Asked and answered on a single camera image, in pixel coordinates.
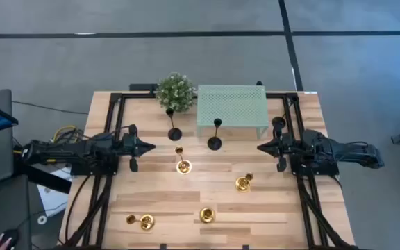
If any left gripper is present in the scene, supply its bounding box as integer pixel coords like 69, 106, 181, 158
121, 124, 157, 173

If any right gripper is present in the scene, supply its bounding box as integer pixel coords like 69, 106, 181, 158
256, 128, 291, 173

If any black candlestick holder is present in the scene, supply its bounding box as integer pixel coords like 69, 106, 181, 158
207, 117, 223, 151
271, 116, 288, 131
165, 108, 183, 142

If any slim gold candlestick holder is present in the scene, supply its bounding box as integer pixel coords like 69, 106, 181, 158
174, 146, 193, 175
126, 213, 156, 231

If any short gold candlestick holder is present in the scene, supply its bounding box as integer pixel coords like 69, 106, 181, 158
235, 172, 254, 193

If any tall gold candlestick holder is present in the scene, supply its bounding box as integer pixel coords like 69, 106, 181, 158
199, 207, 217, 224

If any green mesh metal shelf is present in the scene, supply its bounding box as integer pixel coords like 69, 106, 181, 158
196, 84, 270, 139

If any green potted plant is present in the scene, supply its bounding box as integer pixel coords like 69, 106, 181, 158
154, 72, 198, 113

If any white paper sheet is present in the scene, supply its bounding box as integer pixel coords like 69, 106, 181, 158
36, 166, 73, 218

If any dark gray side desk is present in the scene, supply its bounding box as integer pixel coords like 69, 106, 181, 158
0, 175, 33, 250

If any black computer mouse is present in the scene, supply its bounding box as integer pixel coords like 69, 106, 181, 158
1, 228, 20, 249

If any black aluminium table frame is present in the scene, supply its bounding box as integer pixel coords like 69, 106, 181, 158
78, 90, 329, 250

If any black cable bundle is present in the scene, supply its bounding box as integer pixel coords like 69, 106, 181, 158
58, 173, 113, 249
297, 175, 359, 250

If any yellow cable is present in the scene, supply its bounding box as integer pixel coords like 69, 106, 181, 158
52, 124, 81, 143

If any thin black floor cable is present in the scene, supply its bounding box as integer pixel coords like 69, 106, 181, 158
11, 100, 89, 115

